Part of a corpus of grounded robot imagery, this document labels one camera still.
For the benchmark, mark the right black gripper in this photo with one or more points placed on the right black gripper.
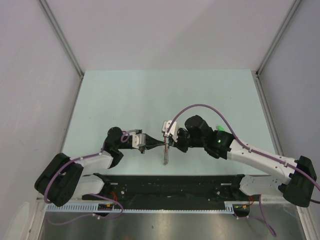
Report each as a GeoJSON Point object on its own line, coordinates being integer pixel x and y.
{"type": "Point", "coordinates": [177, 144]}

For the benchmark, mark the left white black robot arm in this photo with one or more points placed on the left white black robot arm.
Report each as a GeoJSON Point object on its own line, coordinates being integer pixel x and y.
{"type": "Point", "coordinates": [67, 178]}

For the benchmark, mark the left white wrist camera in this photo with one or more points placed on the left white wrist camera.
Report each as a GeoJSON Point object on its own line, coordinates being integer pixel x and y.
{"type": "Point", "coordinates": [138, 140]}

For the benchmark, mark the white slotted cable duct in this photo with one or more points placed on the white slotted cable duct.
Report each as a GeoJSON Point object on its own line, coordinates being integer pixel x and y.
{"type": "Point", "coordinates": [95, 207]}

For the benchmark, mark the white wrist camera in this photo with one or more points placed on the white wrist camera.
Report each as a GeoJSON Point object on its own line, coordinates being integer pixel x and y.
{"type": "Point", "coordinates": [138, 140]}
{"type": "Point", "coordinates": [170, 130]}

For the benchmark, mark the silver red keyring holder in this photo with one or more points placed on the silver red keyring holder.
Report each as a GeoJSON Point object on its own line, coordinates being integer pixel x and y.
{"type": "Point", "coordinates": [166, 153]}

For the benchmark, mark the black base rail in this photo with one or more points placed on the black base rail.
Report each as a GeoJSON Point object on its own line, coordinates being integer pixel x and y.
{"type": "Point", "coordinates": [194, 192]}

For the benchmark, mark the key with green tag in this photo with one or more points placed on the key with green tag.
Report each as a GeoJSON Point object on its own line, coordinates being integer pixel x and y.
{"type": "Point", "coordinates": [219, 128]}

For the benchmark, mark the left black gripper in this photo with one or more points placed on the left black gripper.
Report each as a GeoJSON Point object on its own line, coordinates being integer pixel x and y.
{"type": "Point", "coordinates": [150, 142]}

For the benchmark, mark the aluminium frame post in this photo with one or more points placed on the aluminium frame post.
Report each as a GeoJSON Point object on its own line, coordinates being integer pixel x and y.
{"type": "Point", "coordinates": [48, 13]}
{"type": "Point", "coordinates": [296, 4]}

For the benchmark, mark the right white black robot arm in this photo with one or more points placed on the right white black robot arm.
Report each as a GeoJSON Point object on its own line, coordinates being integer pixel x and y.
{"type": "Point", "coordinates": [291, 178]}

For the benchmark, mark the left aluminium frame post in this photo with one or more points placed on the left aluminium frame post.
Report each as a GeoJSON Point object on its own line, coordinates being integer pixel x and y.
{"type": "Point", "coordinates": [48, 13]}

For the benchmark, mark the right aluminium frame post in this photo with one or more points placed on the right aluminium frame post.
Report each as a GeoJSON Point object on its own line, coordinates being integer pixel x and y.
{"type": "Point", "coordinates": [296, 4]}

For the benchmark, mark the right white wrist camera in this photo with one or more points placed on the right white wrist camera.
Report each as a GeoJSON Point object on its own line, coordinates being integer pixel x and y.
{"type": "Point", "coordinates": [170, 130]}

